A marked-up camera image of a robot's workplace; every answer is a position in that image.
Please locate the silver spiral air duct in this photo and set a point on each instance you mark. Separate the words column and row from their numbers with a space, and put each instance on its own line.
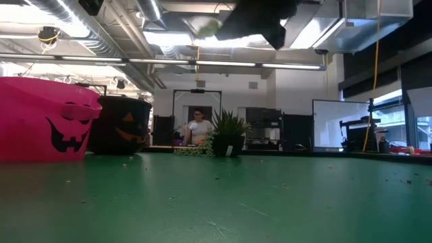
column 108, row 47

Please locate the white round lamp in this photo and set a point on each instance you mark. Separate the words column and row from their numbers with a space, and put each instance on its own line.
column 193, row 126

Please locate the black panel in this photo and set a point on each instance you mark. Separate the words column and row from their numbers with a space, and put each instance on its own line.
column 163, row 128

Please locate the small potted green plant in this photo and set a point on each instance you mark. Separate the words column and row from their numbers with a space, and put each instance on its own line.
column 229, row 141

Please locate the pink pumpkin bucket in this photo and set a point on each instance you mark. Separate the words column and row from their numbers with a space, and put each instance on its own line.
column 30, row 118

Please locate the clear gummy candy wrapper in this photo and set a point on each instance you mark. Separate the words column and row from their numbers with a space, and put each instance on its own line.
column 207, row 27

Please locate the linear ceiling light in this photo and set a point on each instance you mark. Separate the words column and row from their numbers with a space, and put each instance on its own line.
column 158, row 61

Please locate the black aluminium rig frame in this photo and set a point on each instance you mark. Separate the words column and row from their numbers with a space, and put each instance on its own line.
column 303, row 153

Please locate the black pumpkin bucket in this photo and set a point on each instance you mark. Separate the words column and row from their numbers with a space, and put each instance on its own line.
column 111, row 111

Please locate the background black rig frame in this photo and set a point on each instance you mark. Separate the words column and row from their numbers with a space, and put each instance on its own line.
column 197, row 90

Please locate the person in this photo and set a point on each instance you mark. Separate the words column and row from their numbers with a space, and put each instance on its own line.
column 199, row 128

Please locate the black shelf unit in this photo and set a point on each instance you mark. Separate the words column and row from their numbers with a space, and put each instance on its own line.
column 263, row 118

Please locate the rectangular metal air duct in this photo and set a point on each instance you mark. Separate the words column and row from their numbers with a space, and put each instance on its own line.
column 354, row 33

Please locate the black cabinet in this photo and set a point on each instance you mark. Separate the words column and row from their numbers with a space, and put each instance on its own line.
column 297, row 128

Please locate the whiteboard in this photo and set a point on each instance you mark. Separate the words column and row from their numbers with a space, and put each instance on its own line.
column 330, row 121

